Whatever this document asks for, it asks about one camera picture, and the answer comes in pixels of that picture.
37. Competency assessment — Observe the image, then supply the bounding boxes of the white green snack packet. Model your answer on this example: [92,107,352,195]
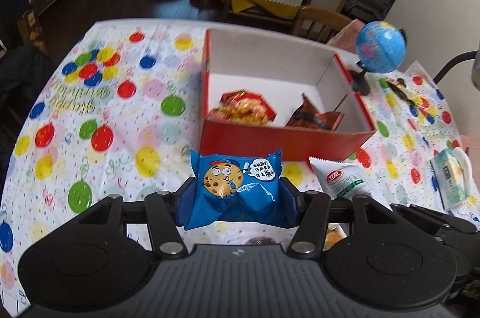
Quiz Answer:
[309,157,391,208]

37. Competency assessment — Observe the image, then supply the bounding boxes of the blue cookie snack packet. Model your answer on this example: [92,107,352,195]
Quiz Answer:
[175,150,303,230]

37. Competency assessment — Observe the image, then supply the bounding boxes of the tissue pack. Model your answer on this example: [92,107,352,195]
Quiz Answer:
[430,147,479,210]

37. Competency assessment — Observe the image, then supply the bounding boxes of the dark orange snack packet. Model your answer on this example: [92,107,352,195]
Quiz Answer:
[286,93,344,131]

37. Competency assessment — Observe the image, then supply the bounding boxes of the colourful balloon tablecloth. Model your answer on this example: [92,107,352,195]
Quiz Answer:
[1,19,469,316]

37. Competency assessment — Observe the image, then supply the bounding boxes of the opened wrapper on table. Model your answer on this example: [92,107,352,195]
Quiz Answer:
[386,79,422,107]

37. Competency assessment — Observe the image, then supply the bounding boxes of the red orange snack bag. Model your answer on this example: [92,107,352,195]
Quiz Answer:
[208,90,277,126]

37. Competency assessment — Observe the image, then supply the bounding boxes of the red cardboard box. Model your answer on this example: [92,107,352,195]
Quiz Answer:
[199,27,376,161]

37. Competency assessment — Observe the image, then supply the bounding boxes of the small blue globe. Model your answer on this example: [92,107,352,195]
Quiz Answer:
[349,21,407,96]

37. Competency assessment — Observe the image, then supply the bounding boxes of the wooden chair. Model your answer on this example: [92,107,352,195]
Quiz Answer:
[292,5,352,44]

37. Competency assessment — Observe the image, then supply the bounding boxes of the brown paper bag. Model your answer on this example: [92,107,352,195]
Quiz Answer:
[17,10,47,54]

